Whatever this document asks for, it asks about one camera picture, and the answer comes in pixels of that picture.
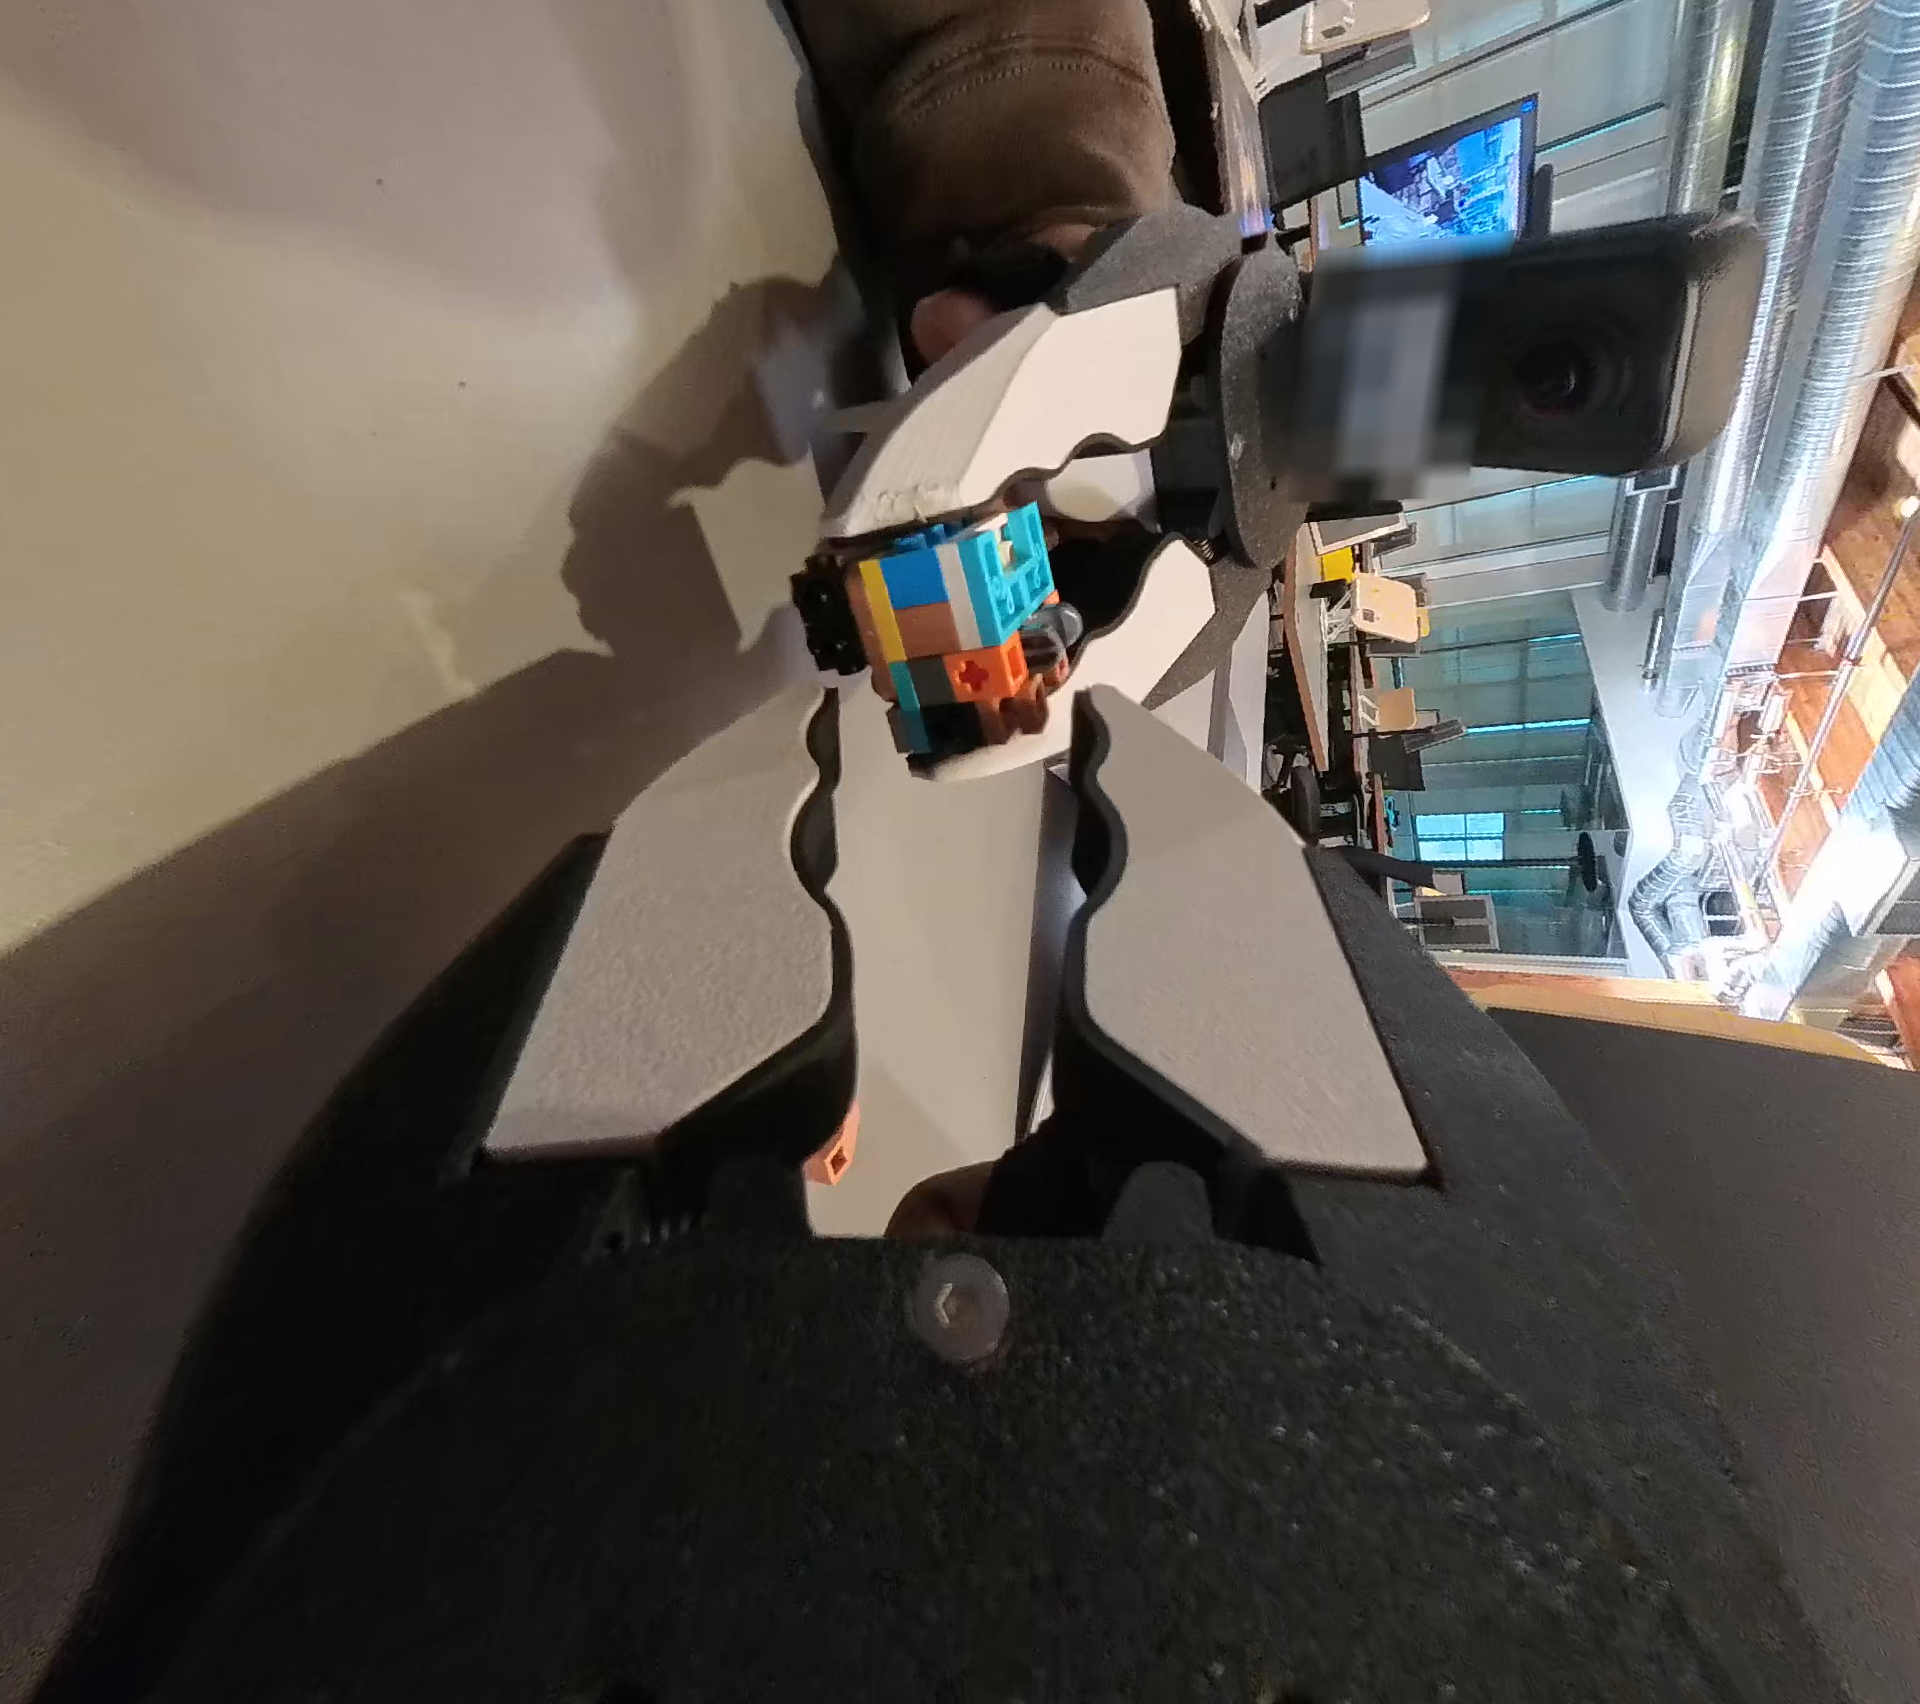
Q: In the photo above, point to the tan slope toy brick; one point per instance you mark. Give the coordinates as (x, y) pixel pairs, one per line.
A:
(832, 1153)

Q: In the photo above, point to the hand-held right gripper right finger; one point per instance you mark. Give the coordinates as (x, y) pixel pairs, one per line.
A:
(1231, 985)

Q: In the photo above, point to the multicoloured toy brick model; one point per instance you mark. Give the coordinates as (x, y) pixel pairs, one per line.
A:
(945, 639)

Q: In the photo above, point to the person's left forearm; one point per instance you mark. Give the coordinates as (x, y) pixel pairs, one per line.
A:
(974, 8)

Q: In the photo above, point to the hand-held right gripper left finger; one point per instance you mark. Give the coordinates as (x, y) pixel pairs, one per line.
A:
(674, 969)

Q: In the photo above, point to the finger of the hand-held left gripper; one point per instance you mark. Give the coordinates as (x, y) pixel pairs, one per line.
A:
(1179, 624)
(1021, 399)

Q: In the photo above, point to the grey desk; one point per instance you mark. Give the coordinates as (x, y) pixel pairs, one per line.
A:
(300, 234)

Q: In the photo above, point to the silver ventilation duct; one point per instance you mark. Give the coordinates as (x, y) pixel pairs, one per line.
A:
(1801, 234)

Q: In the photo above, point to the person's left hand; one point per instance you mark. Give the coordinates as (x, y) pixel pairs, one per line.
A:
(960, 317)

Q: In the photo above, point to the computer monitor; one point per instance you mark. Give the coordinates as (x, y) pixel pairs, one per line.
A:
(1448, 174)

